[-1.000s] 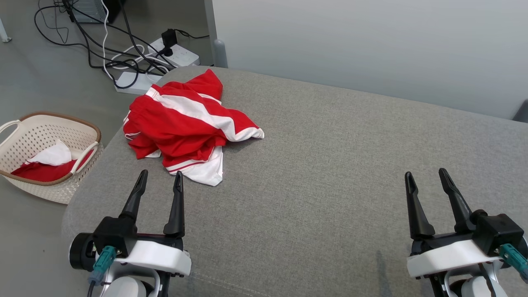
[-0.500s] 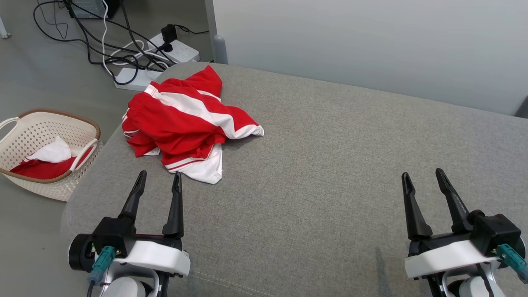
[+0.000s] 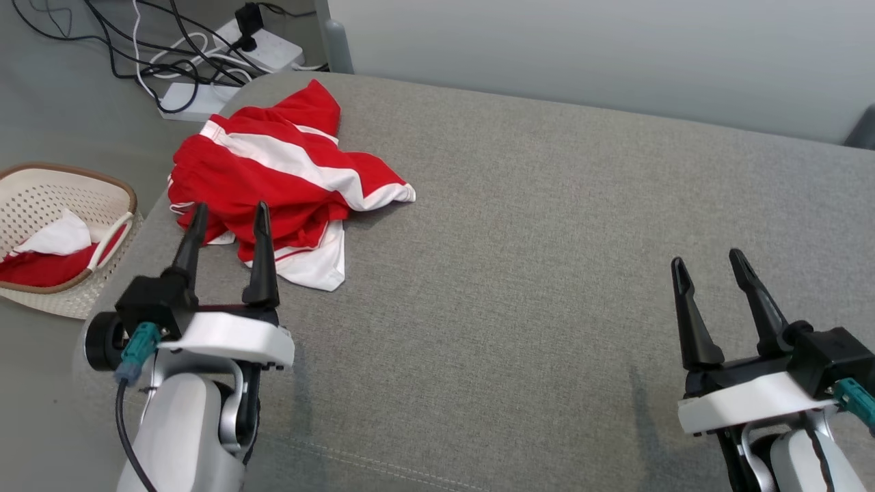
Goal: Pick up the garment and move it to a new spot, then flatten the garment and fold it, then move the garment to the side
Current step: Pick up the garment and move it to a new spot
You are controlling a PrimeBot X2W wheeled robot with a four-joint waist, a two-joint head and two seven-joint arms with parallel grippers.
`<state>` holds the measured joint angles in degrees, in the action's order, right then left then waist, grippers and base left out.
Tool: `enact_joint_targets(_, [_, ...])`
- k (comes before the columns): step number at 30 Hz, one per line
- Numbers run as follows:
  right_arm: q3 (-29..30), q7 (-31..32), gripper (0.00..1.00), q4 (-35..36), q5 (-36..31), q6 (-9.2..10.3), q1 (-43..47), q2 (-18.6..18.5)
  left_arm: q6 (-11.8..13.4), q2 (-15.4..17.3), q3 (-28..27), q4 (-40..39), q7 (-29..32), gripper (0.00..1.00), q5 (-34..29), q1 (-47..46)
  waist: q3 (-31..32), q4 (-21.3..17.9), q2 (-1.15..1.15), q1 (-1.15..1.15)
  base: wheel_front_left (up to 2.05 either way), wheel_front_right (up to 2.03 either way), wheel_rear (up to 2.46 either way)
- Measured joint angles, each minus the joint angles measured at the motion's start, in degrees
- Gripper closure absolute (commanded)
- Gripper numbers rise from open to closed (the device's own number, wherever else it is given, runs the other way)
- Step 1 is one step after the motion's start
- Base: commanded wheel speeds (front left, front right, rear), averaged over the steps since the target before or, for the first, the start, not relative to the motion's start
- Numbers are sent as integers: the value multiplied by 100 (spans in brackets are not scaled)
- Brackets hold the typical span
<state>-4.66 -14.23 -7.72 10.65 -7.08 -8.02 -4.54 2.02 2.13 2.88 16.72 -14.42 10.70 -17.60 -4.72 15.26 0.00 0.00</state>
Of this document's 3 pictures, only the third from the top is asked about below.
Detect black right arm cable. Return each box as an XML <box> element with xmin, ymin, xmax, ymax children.
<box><xmin>809</xmin><ymin>429</ymin><xmax>836</xmax><ymax>492</ymax></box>

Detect black power adapter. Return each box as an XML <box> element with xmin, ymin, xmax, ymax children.
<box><xmin>234</xmin><ymin>3</ymin><xmax>265</xmax><ymax>52</ymax></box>

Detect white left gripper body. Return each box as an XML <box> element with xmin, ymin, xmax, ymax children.
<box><xmin>156</xmin><ymin>304</ymin><xmax>296</xmax><ymax>373</ymax></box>

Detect teal right camera connector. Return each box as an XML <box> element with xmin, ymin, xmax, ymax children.
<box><xmin>834</xmin><ymin>378</ymin><xmax>875</xmax><ymax>431</ymax></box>

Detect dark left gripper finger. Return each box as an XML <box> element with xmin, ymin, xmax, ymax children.
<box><xmin>162</xmin><ymin>202</ymin><xmax>208</xmax><ymax>312</ymax></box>
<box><xmin>242</xmin><ymin>201</ymin><xmax>281</xmax><ymax>306</ymax></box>

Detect red garment in basket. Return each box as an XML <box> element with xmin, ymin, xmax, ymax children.
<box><xmin>0</xmin><ymin>225</ymin><xmax>127</xmax><ymax>288</ymax></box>

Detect white woven laundry basket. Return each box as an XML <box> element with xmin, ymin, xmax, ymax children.
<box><xmin>0</xmin><ymin>162</ymin><xmax>143</xmax><ymax>320</ymax></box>

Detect red shorts with white stripe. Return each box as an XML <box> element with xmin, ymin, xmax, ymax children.
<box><xmin>167</xmin><ymin>115</ymin><xmax>416</xmax><ymax>264</ymax></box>

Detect thin black adapter cable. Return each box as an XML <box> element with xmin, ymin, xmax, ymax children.
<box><xmin>260</xmin><ymin>3</ymin><xmax>319</xmax><ymax>19</ymax></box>

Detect teal camera connector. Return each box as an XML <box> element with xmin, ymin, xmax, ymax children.
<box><xmin>114</xmin><ymin>323</ymin><xmax>163</xmax><ymax>385</ymax></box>
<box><xmin>834</xmin><ymin>378</ymin><xmax>875</xmax><ymax>431</ymax></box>

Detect white power strip with sockets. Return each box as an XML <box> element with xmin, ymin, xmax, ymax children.
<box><xmin>214</xmin><ymin>17</ymin><xmax>305</xmax><ymax>72</ymax></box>

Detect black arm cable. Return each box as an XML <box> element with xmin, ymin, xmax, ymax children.
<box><xmin>115</xmin><ymin>379</ymin><xmax>158</xmax><ymax>492</ymax></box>
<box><xmin>809</xmin><ymin>429</ymin><xmax>836</xmax><ymax>492</ymax></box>

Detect flat white power strip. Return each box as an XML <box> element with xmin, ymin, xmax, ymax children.
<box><xmin>159</xmin><ymin>82</ymin><xmax>240</xmax><ymax>122</ymax></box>

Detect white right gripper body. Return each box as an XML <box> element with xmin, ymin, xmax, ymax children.
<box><xmin>677</xmin><ymin>355</ymin><xmax>838</xmax><ymax>438</ymax></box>

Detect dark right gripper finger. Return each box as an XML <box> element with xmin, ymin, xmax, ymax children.
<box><xmin>729</xmin><ymin>249</ymin><xmax>794</xmax><ymax>356</ymax></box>
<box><xmin>671</xmin><ymin>257</ymin><xmax>725</xmax><ymax>373</ymax></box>

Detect white power cable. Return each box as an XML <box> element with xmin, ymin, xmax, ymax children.
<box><xmin>132</xmin><ymin>0</ymin><xmax>329</xmax><ymax>103</ymax></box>

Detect white cloth in basket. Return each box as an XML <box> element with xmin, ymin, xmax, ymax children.
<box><xmin>10</xmin><ymin>208</ymin><xmax>93</xmax><ymax>257</ymax></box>

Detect red t-shirt with white sleeves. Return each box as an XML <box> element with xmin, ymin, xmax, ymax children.
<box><xmin>171</xmin><ymin>79</ymin><xmax>347</xmax><ymax>292</ymax></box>

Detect teal left camera connector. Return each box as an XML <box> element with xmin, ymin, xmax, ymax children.
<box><xmin>114</xmin><ymin>323</ymin><xmax>163</xmax><ymax>385</ymax></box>

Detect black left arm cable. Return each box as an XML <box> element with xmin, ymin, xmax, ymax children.
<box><xmin>115</xmin><ymin>379</ymin><xmax>158</xmax><ymax>492</ymax></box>

